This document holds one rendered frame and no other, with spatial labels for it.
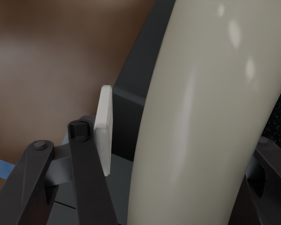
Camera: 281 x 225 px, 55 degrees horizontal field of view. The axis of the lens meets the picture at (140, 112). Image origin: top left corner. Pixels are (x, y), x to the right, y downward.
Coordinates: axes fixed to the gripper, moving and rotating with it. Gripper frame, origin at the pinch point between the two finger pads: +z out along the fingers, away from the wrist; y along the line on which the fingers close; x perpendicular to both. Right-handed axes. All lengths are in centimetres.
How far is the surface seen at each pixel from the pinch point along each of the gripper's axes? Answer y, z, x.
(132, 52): 3, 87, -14
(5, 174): -56, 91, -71
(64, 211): -19, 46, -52
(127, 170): 1, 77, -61
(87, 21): -14, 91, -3
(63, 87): -25, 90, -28
